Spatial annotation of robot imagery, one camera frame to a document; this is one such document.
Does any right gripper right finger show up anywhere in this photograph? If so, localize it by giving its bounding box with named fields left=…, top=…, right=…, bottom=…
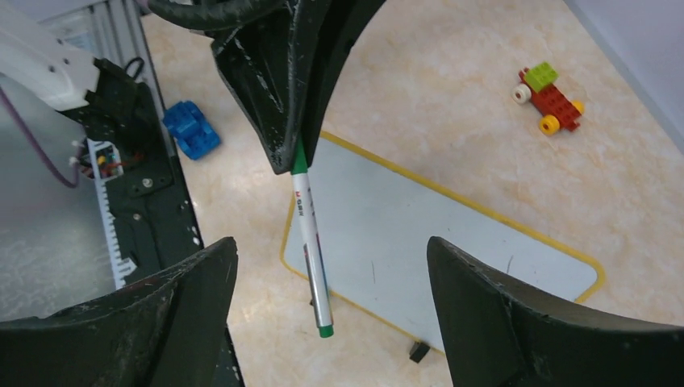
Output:
left=427, top=236, right=683, bottom=386

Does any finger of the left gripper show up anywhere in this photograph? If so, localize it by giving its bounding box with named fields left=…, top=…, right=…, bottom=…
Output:
left=211, top=1, right=332, bottom=174
left=302, top=0, right=385, bottom=166

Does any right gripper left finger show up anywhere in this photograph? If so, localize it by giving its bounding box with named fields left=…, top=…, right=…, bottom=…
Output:
left=1, top=237, right=244, bottom=386

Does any green white marker pen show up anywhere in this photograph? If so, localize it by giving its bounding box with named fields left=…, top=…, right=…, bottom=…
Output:
left=290, top=139, right=334, bottom=339

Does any yellow framed whiteboard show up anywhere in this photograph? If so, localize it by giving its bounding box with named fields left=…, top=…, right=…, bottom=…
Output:
left=309, top=133, right=606, bottom=354

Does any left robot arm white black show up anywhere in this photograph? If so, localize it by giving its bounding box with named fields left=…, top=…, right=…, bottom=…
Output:
left=1, top=1, right=382, bottom=175

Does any black whiteboard foot right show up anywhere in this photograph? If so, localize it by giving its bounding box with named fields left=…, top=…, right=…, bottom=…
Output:
left=409, top=341, right=431, bottom=364

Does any blue toy car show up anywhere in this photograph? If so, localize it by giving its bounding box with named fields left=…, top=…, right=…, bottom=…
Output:
left=162, top=101, right=220, bottom=160

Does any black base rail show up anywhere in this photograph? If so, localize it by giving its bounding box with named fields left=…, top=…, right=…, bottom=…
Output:
left=83, top=80, right=244, bottom=386

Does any white slotted cable duct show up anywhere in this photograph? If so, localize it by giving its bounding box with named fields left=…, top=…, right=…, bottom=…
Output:
left=87, top=139, right=137, bottom=289

